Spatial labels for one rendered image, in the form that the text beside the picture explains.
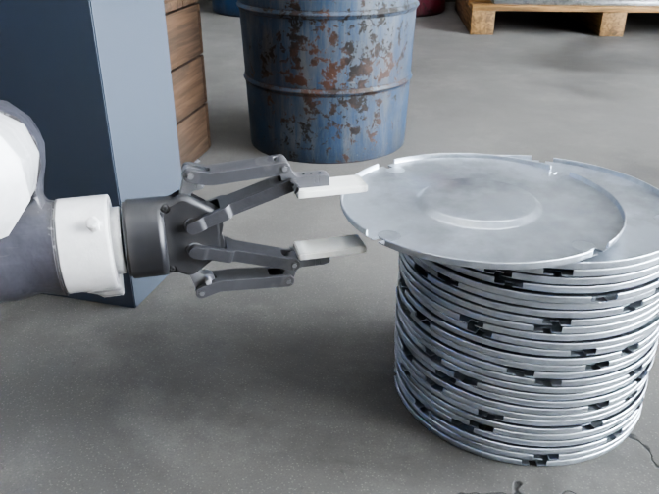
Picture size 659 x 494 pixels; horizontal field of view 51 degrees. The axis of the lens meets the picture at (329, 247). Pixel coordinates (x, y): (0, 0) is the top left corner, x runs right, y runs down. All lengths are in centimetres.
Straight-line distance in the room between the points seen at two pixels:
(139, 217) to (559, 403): 44
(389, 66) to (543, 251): 95
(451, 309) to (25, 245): 40
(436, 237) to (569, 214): 15
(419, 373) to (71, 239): 39
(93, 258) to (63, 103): 37
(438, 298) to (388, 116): 93
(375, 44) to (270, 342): 78
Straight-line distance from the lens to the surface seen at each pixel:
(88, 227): 63
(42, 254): 64
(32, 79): 98
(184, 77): 153
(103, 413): 86
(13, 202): 56
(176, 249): 67
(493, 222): 69
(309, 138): 154
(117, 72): 95
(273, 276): 69
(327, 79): 150
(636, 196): 84
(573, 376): 72
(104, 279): 65
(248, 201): 65
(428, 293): 71
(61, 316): 106
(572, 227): 71
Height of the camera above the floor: 53
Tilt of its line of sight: 27 degrees down
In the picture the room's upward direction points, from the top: straight up
